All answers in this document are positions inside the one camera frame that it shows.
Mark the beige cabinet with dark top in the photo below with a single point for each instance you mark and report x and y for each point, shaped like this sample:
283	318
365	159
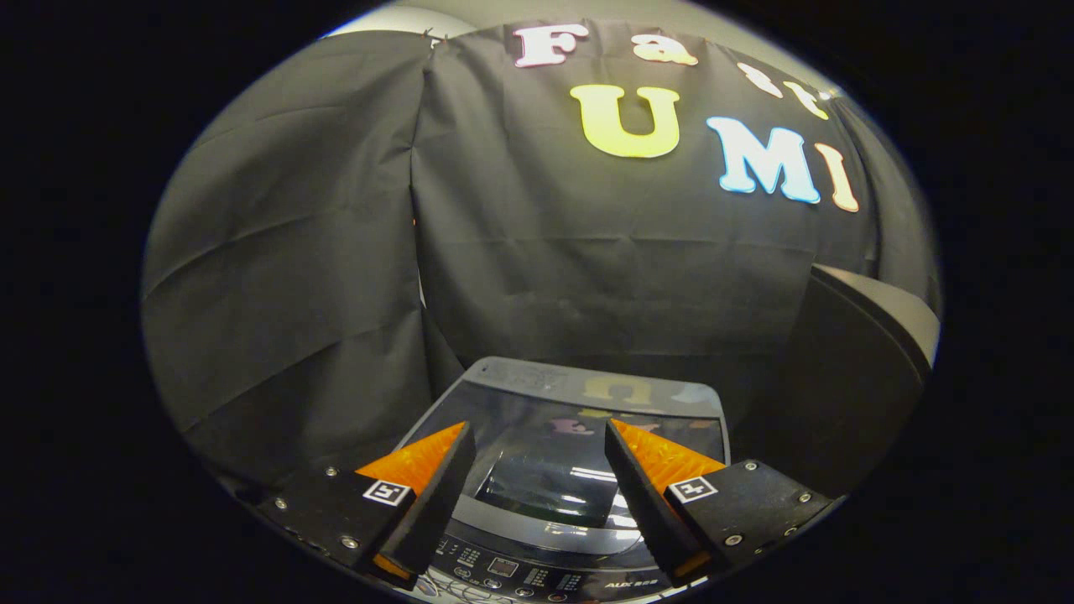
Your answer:
839	377

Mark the black backdrop cloth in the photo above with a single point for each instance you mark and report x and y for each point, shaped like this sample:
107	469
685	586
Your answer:
294	252

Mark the dark washing machine lid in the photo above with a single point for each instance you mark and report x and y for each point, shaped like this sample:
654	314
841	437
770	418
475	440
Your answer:
545	453

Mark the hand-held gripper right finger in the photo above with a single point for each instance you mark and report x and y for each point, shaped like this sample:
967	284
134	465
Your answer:
644	503

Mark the grey washing machine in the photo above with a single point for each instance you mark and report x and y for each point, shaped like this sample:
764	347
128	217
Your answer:
545	575

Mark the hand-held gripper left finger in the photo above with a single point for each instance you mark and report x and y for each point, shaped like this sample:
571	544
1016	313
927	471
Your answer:
436	495

